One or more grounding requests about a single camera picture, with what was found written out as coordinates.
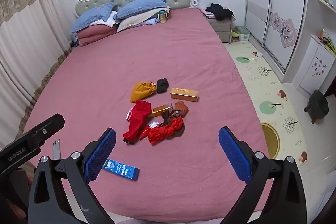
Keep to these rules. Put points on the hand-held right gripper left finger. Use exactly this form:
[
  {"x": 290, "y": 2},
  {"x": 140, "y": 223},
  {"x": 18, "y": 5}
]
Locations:
[{"x": 101, "y": 154}]

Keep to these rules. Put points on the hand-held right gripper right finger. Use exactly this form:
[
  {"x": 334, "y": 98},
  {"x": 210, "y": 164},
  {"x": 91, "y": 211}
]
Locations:
[{"x": 235, "y": 155}]

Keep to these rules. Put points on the blue printed packet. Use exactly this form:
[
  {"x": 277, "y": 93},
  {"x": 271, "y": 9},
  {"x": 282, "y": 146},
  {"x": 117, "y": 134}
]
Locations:
[{"x": 123, "y": 171}]

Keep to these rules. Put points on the gold trash bin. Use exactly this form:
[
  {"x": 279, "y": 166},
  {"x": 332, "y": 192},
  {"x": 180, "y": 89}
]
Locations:
[{"x": 271, "y": 140}]

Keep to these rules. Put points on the red bag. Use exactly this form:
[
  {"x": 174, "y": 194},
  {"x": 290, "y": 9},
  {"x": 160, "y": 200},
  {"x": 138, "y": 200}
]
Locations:
[{"x": 137, "y": 119}]

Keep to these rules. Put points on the small clear wrapper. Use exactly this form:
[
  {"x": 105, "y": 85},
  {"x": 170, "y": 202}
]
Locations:
[{"x": 153, "y": 124}]

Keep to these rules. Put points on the red cloth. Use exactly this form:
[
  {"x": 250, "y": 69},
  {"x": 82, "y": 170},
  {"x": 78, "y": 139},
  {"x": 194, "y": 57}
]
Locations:
[{"x": 164, "y": 132}]

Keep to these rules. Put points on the orange knit sock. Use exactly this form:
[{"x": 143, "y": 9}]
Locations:
[{"x": 181, "y": 108}]

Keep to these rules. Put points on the brown sock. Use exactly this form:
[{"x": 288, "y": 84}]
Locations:
[{"x": 166, "y": 117}]

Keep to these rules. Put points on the small gold box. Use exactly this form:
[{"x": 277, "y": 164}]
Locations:
[{"x": 162, "y": 109}]

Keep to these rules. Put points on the large gold box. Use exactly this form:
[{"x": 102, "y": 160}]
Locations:
[{"x": 183, "y": 94}]

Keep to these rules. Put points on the black cloth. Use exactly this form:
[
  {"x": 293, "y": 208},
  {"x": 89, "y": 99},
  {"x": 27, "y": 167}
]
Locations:
[{"x": 162, "y": 85}]

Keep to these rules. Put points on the grey smartphone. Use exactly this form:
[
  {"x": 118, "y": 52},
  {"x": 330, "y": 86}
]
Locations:
[{"x": 56, "y": 148}]

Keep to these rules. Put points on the tree print play mat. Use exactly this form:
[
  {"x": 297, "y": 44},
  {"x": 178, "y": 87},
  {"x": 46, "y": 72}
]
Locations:
[{"x": 262, "y": 82}]

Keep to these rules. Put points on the dark green stool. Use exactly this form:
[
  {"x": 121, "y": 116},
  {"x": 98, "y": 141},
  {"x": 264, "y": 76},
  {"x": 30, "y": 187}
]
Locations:
[{"x": 317, "y": 106}]

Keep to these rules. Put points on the beige curtain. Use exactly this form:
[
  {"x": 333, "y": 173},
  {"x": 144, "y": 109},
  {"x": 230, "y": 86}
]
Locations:
[{"x": 21, "y": 43}]

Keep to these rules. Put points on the small floor toy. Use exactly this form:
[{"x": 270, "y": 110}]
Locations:
[{"x": 258, "y": 54}]

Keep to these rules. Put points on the pink bed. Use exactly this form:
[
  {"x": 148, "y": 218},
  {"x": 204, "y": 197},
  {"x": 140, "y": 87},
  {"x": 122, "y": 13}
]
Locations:
[{"x": 157, "y": 50}]

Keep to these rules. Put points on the pink folded blanket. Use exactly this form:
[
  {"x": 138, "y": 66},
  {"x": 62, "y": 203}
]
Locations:
[{"x": 95, "y": 32}]

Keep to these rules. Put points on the green white storage box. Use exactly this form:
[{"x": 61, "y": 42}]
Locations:
[{"x": 241, "y": 33}]

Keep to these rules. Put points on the white cabinet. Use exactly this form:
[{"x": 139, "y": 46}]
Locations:
[{"x": 317, "y": 64}]

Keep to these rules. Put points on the grey nightstand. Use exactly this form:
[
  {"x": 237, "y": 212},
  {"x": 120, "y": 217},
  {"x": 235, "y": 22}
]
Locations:
[{"x": 223, "y": 29}]

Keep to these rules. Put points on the blue pillow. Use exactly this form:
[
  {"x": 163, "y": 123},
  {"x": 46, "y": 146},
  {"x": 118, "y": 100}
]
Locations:
[
  {"x": 92, "y": 16},
  {"x": 143, "y": 6}
]

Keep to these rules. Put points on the white pillow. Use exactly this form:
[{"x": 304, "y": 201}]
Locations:
[{"x": 136, "y": 20}]

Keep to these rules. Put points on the black clothes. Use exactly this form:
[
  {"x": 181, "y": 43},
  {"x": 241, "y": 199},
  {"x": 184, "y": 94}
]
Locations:
[{"x": 219, "y": 11}]

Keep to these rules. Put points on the colourful toys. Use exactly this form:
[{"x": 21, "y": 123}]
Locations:
[{"x": 326, "y": 40}]

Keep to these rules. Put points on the green lidded bottle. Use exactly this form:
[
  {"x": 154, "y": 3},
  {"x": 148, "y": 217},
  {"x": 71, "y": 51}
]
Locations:
[{"x": 163, "y": 18}]

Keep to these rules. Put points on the white sliding wardrobe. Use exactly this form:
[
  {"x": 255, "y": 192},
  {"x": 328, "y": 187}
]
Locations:
[{"x": 275, "y": 3}]

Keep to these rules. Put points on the white wall shelf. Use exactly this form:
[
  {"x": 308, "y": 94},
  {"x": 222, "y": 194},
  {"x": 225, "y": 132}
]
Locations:
[{"x": 326, "y": 2}]

